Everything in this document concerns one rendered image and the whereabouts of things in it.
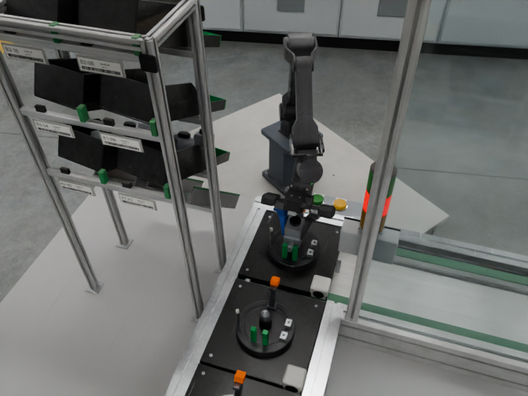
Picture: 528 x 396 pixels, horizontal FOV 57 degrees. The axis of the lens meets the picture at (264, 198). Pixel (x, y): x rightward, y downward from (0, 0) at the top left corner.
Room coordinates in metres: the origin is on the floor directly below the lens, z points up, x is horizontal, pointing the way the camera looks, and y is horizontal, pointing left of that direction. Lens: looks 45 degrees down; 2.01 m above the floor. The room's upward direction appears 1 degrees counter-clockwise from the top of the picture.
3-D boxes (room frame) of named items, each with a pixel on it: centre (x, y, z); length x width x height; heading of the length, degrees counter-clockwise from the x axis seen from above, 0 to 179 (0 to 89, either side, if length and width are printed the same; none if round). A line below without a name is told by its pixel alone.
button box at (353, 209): (1.03, -0.23, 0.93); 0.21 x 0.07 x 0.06; 72
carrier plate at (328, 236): (0.85, -0.08, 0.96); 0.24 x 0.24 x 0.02; 72
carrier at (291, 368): (0.61, 0.00, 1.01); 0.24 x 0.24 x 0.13; 72
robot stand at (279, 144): (1.27, -0.09, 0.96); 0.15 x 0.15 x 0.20; 36
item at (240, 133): (1.24, -0.05, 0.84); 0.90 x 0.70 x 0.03; 36
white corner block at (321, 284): (0.73, -0.14, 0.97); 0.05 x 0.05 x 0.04; 72
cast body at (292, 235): (0.84, -0.08, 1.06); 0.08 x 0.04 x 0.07; 162
